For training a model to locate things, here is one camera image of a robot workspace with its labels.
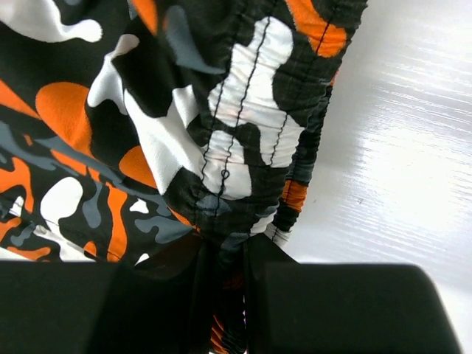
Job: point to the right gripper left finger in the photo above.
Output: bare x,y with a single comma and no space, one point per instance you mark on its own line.
160,306

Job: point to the camouflage orange black shorts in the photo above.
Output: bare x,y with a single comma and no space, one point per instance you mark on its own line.
126,125

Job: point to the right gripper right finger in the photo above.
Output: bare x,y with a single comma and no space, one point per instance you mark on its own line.
340,308

